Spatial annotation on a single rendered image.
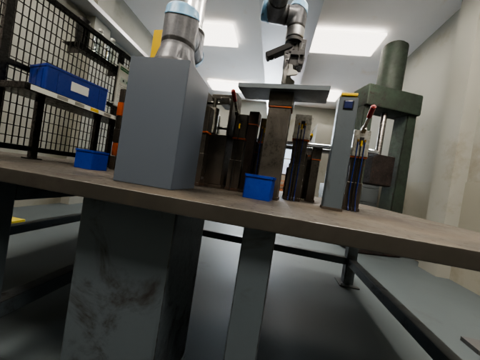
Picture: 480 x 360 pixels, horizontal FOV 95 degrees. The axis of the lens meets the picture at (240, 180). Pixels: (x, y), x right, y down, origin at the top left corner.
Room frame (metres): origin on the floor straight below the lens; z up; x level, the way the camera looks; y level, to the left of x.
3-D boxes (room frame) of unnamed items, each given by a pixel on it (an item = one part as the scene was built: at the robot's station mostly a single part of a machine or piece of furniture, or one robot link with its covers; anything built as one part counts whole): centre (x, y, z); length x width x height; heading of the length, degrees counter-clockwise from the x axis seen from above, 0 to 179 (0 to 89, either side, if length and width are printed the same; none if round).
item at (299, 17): (0.94, -0.13, 1.48); 0.09 x 0.08 x 0.11; 93
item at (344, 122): (0.88, -0.38, 0.92); 0.08 x 0.08 x 0.44; 75
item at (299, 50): (0.94, -0.14, 1.32); 0.09 x 0.08 x 0.12; 84
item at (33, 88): (1.38, 0.93, 1.02); 0.90 x 0.22 x 0.03; 165
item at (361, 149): (1.01, -0.51, 0.88); 0.12 x 0.07 x 0.36; 165
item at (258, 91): (0.95, -0.13, 1.16); 0.37 x 0.14 x 0.02; 75
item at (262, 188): (0.86, -0.08, 0.75); 0.11 x 0.10 x 0.09; 75
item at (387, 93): (3.27, -1.96, 1.51); 0.95 x 0.76 x 3.03; 82
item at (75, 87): (1.20, 0.98, 1.10); 0.30 x 0.17 x 0.13; 156
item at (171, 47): (0.78, 0.29, 1.15); 0.15 x 0.15 x 0.10
